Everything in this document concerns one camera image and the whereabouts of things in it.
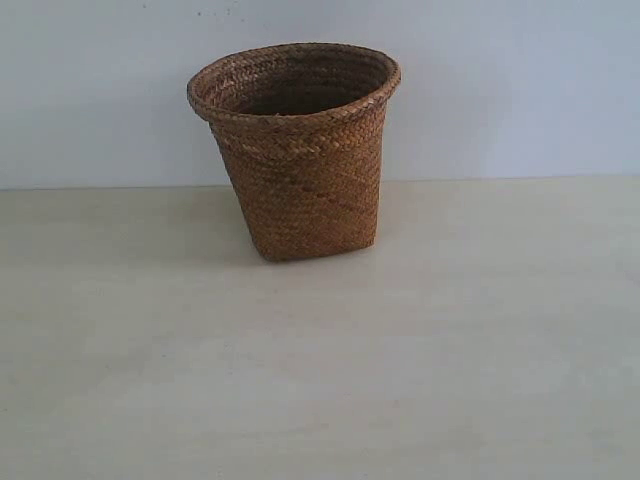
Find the brown woven wicker basket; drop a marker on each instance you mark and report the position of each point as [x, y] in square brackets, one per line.
[299, 127]

